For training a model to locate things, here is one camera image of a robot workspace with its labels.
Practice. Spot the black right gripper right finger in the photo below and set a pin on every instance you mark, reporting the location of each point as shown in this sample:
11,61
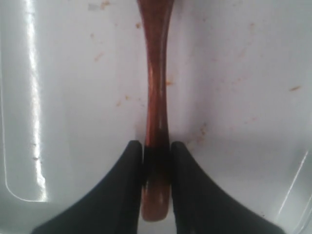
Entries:
202,207

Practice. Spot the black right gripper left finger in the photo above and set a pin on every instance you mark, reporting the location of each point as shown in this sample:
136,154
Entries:
111,207

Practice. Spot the brown wooden spoon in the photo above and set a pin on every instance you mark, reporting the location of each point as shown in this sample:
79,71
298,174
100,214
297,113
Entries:
156,188

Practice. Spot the white rectangular tray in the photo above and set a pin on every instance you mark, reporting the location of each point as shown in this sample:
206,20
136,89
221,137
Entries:
73,93

